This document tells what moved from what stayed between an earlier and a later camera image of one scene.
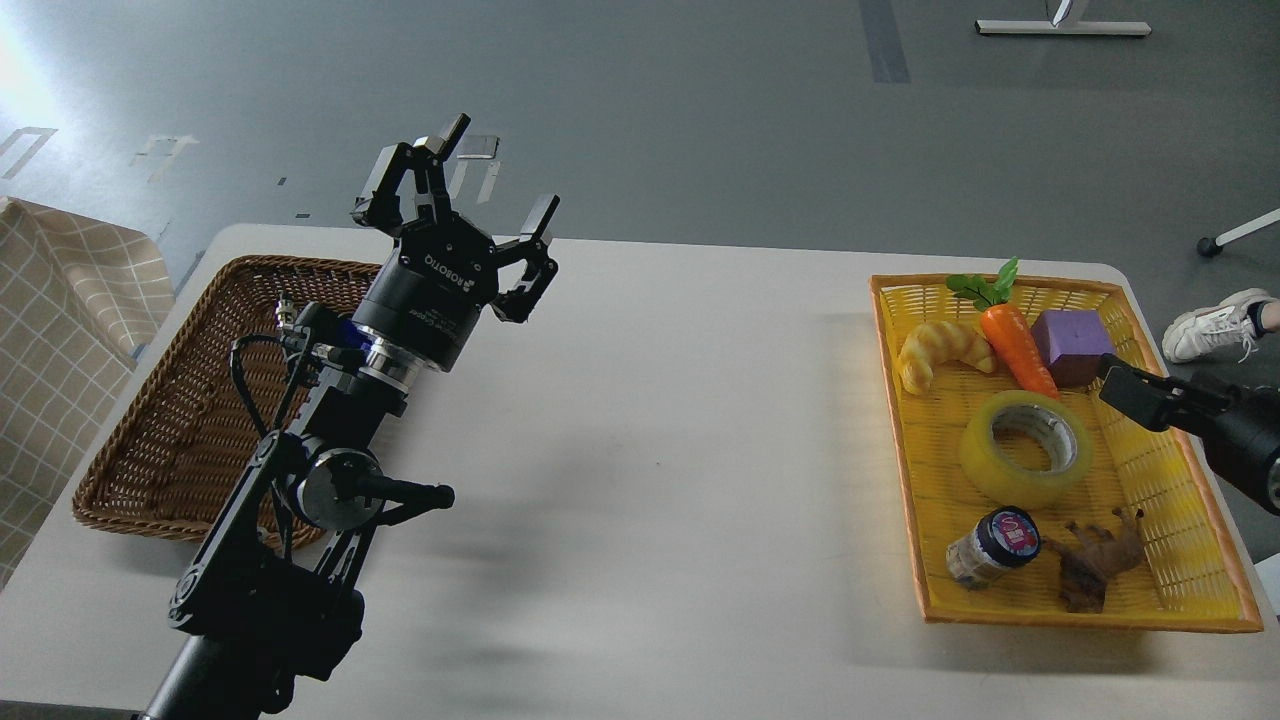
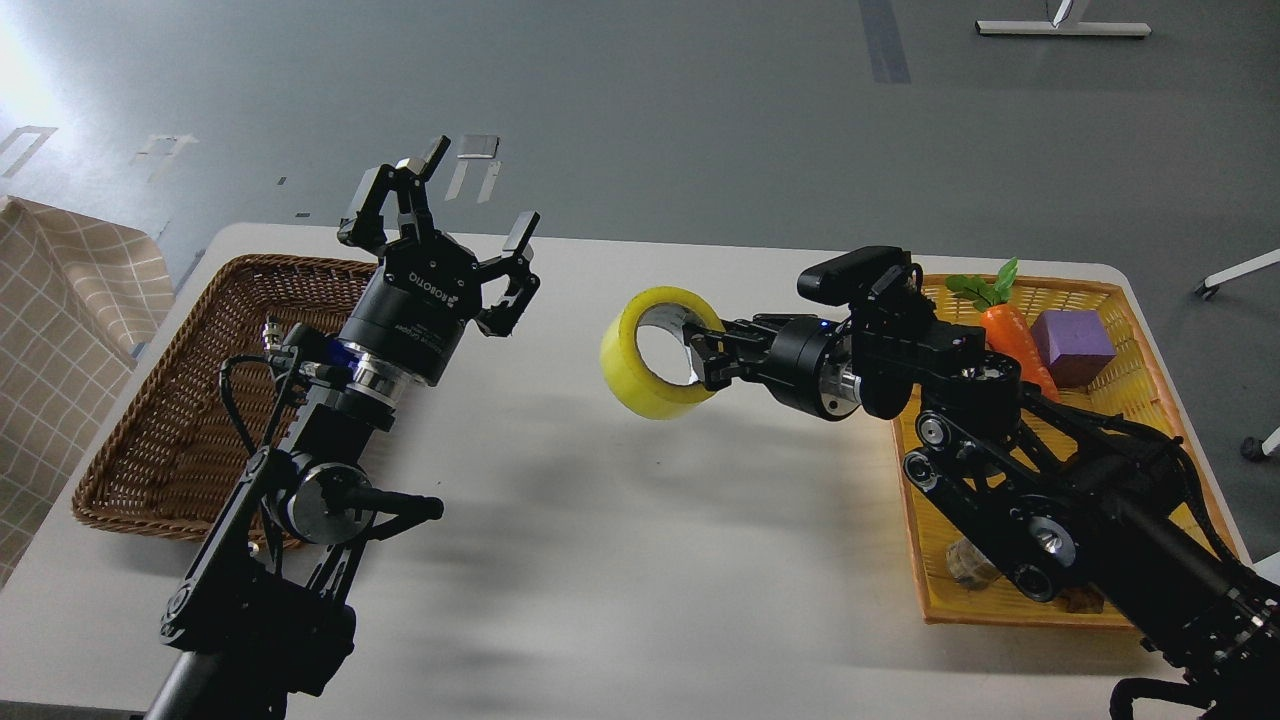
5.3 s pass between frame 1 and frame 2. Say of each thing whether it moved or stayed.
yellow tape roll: moved
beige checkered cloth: stayed
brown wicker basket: stayed
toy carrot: stayed
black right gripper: moved
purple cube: stayed
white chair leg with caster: moved
